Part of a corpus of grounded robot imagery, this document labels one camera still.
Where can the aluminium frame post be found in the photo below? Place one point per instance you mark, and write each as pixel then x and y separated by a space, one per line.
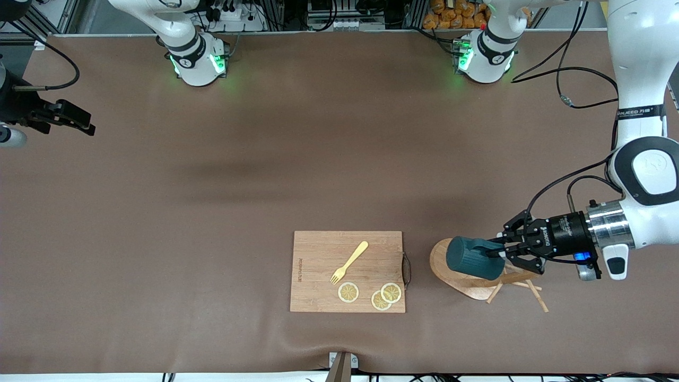
pixel 40 42

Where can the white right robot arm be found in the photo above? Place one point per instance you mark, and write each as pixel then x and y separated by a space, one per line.
pixel 185 48

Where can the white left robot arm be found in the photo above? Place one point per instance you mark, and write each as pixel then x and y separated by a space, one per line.
pixel 642 63

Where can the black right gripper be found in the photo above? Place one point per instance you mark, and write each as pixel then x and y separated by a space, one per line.
pixel 20 106

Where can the lemon slice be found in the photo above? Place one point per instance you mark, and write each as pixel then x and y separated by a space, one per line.
pixel 377 303
pixel 391 292
pixel 348 292

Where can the white power strip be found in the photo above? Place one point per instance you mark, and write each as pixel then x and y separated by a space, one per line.
pixel 345 24
pixel 233 13

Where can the bag of orange bread rolls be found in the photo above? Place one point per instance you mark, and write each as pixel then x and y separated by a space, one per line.
pixel 451 16

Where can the teal cup with yellow inside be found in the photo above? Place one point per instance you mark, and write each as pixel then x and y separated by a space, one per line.
pixel 469 260

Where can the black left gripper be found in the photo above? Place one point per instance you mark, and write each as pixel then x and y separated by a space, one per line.
pixel 565 231

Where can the yellow plastic fork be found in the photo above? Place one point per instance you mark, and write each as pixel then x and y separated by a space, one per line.
pixel 353 258

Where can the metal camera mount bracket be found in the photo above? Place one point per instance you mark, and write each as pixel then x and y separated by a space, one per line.
pixel 342 369

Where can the wooden mug rack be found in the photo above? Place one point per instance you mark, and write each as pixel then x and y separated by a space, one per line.
pixel 461 286

